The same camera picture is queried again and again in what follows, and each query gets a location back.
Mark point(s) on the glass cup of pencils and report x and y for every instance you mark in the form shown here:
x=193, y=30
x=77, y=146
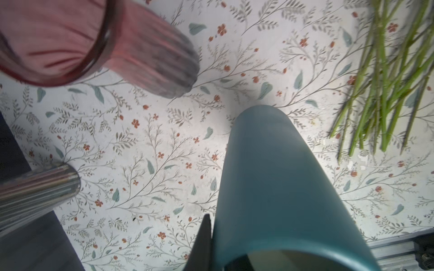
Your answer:
x=32, y=195

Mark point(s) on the teal ceramic vase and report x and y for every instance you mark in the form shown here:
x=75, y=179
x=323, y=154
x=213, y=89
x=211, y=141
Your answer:
x=276, y=206

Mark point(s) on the pink ribbed glass vase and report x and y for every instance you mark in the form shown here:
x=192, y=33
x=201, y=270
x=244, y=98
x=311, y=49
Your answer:
x=55, y=43

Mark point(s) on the pink peony flower bunch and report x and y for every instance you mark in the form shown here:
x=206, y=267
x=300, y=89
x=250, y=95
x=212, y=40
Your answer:
x=395, y=67

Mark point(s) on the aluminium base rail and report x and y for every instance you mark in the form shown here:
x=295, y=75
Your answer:
x=409, y=252

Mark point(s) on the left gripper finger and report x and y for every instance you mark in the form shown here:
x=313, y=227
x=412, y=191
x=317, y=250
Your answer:
x=200, y=257

